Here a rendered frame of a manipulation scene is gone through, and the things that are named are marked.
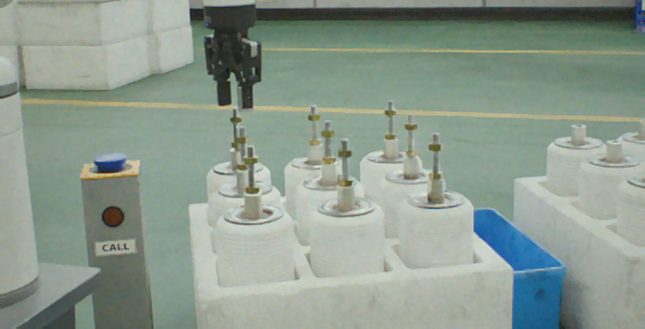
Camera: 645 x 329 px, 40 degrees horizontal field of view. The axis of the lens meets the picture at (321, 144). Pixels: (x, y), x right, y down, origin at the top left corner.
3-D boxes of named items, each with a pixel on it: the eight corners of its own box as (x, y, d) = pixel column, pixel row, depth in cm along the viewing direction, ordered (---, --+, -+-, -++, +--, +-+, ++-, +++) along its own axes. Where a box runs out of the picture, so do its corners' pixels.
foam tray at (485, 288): (511, 398, 115) (513, 268, 111) (206, 435, 109) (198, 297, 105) (425, 286, 152) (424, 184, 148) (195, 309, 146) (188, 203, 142)
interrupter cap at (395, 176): (392, 171, 131) (392, 166, 131) (442, 174, 129) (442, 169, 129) (378, 184, 124) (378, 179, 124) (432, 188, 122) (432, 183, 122)
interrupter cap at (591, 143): (610, 149, 140) (611, 145, 140) (565, 152, 139) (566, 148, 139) (588, 139, 147) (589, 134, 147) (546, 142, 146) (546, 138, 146)
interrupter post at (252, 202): (263, 220, 110) (262, 195, 110) (244, 221, 110) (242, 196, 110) (263, 214, 113) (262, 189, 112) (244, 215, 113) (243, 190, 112)
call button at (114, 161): (127, 175, 110) (125, 158, 110) (93, 176, 109) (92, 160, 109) (128, 167, 114) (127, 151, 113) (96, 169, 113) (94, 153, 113)
